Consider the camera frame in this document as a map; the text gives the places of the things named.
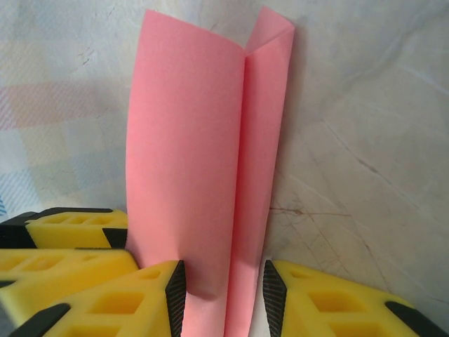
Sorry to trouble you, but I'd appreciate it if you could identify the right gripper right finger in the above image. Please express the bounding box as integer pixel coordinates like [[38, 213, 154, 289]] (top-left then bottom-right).
[[262, 259, 449, 337]]

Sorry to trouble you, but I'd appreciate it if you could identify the pink paper sheet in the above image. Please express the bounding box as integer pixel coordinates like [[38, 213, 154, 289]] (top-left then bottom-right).
[[125, 6, 295, 337]]

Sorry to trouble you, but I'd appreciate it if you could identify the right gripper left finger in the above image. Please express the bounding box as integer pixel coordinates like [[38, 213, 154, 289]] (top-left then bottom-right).
[[6, 259, 186, 337]]

